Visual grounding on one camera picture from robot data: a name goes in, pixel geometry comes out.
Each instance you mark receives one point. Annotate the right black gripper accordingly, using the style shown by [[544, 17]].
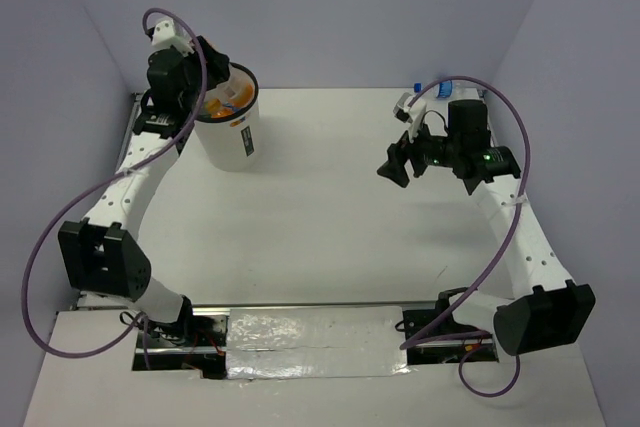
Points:
[[398, 155]]

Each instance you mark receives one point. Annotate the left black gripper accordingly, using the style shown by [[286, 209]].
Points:
[[217, 70]]

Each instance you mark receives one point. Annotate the long orange label bottle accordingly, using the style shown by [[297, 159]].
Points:
[[238, 90]]

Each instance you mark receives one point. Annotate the small orange juice bottle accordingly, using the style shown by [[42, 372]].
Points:
[[215, 109]]

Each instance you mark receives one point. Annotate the small blue cap bottle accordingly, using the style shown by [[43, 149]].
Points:
[[445, 90]]

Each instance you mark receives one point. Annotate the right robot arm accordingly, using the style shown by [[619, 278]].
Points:
[[547, 308]]

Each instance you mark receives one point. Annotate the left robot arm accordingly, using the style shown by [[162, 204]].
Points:
[[100, 252]]

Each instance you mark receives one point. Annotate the white bin with black rim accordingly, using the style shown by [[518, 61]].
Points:
[[232, 143]]

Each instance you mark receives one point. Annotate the silver tape strip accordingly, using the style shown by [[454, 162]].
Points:
[[329, 342]]

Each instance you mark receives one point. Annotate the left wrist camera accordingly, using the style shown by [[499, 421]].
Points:
[[168, 33]]

